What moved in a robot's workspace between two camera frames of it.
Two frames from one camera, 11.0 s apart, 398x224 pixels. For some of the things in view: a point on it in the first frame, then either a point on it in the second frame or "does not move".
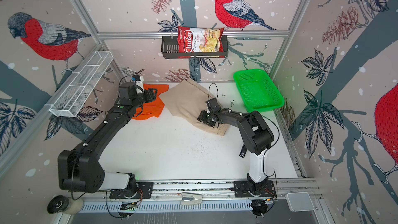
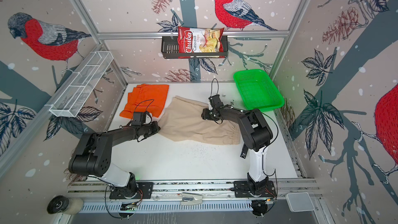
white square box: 299,201 does not move
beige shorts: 186,100 -> 183,121
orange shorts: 152,109 does not move
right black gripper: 201,118 does not move
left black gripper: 150,95 -> 156,128
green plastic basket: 259,92 does not move
